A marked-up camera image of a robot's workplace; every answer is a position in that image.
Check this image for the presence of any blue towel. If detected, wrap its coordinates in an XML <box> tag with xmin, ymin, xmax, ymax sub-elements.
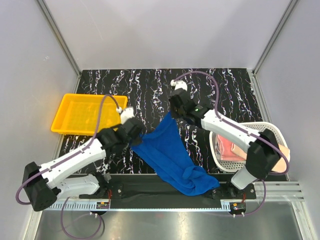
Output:
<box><xmin>131</xmin><ymin>112</ymin><xmax>220</xmax><ymax>196</ymax></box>

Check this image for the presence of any pink white towel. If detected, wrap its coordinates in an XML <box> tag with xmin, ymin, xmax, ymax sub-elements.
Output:
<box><xmin>216</xmin><ymin>135</ymin><xmax>247</xmax><ymax>162</ymax></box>

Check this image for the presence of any orange patterned towel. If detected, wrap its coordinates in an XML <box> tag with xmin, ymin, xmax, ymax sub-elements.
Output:
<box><xmin>231</xmin><ymin>142</ymin><xmax>291</xmax><ymax>173</ymax></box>

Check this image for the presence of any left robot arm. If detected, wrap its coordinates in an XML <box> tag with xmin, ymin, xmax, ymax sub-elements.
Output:
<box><xmin>22</xmin><ymin>117</ymin><xmax>144</xmax><ymax>212</ymax></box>

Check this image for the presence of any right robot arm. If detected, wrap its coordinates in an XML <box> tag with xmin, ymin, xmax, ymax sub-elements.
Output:
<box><xmin>169</xmin><ymin>88</ymin><xmax>285</xmax><ymax>199</ymax></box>

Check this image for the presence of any yellow plastic bin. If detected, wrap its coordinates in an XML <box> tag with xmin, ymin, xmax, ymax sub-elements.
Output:
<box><xmin>51</xmin><ymin>93</ymin><xmax>128</xmax><ymax>136</ymax></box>

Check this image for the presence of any left controller board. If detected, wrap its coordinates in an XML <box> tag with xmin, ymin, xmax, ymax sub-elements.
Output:
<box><xmin>96</xmin><ymin>201</ymin><xmax>110</xmax><ymax>210</ymax></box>

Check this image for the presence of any controller board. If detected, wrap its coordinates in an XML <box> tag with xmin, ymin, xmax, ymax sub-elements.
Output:
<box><xmin>96</xmin><ymin>201</ymin><xmax>110</xmax><ymax>210</ymax></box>
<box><xmin>230</xmin><ymin>202</ymin><xmax>247</xmax><ymax>212</ymax></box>

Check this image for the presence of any white plastic basket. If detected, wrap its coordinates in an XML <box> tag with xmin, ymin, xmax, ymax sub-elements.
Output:
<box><xmin>209</xmin><ymin>121</ymin><xmax>291</xmax><ymax>173</ymax></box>

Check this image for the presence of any right controller board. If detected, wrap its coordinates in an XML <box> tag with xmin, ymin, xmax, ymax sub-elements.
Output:
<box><xmin>230</xmin><ymin>202</ymin><xmax>247</xmax><ymax>212</ymax></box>

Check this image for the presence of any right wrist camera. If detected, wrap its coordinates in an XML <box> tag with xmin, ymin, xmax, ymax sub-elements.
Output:
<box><xmin>170</xmin><ymin>80</ymin><xmax>188</xmax><ymax>91</ymax></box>

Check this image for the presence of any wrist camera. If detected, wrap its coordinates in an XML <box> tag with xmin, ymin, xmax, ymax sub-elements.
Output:
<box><xmin>170</xmin><ymin>80</ymin><xmax>188</xmax><ymax>91</ymax></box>
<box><xmin>116</xmin><ymin>106</ymin><xmax>135</xmax><ymax>124</ymax></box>

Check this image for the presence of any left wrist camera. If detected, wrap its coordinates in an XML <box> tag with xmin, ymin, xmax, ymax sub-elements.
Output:
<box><xmin>116</xmin><ymin>106</ymin><xmax>135</xmax><ymax>124</ymax></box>

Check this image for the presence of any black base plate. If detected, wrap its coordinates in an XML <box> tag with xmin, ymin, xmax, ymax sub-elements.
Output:
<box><xmin>79</xmin><ymin>174</ymin><xmax>257</xmax><ymax>211</ymax></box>

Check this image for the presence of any left aluminium frame post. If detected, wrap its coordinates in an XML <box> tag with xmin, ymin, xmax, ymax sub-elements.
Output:
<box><xmin>35</xmin><ymin>0</ymin><xmax>82</xmax><ymax>77</ymax></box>

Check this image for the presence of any aluminium frame post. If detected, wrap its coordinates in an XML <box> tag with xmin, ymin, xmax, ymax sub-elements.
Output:
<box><xmin>35</xmin><ymin>0</ymin><xmax>82</xmax><ymax>77</ymax></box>
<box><xmin>252</xmin><ymin>0</ymin><xmax>300</xmax><ymax>76</ymax></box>

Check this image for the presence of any right aluminium frame post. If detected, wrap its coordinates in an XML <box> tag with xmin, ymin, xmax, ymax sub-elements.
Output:
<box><xmin>252</xmin><ymin>0</ymin><xmax>300</xmax><ymax>76</ymax></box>

